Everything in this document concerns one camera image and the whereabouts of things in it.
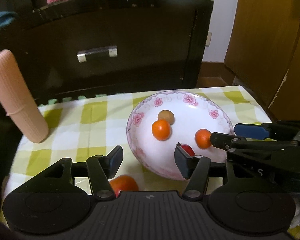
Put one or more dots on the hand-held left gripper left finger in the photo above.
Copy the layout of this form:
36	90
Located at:
116	158

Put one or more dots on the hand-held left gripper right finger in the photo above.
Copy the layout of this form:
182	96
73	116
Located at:
181	160

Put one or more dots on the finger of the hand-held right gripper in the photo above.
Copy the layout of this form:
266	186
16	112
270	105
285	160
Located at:
250	131
222	141

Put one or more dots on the red tomato with stem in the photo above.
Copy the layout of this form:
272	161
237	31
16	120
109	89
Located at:
189	150

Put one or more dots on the orange mandarin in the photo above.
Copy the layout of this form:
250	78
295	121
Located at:
161	129
202	138

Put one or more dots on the large red tomato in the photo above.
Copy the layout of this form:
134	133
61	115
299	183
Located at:
125	183

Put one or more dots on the white floral plate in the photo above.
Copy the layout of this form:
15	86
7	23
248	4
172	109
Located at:
150	152

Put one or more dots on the brown longan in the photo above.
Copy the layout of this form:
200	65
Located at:
166	116

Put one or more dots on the green checked tablecloth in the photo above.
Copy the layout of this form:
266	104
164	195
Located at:
72	130

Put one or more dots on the brown wooden wardrobe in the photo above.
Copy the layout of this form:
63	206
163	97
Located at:
267	42

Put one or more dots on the pink ribbed container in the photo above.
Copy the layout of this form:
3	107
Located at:
20	100

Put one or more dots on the dark wooden cabinet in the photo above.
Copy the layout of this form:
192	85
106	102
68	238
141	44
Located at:
130	25

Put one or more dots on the blue cloth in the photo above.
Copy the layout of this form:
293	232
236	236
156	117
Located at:
1	21

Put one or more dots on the beige wall plate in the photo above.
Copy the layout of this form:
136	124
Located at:
209	39

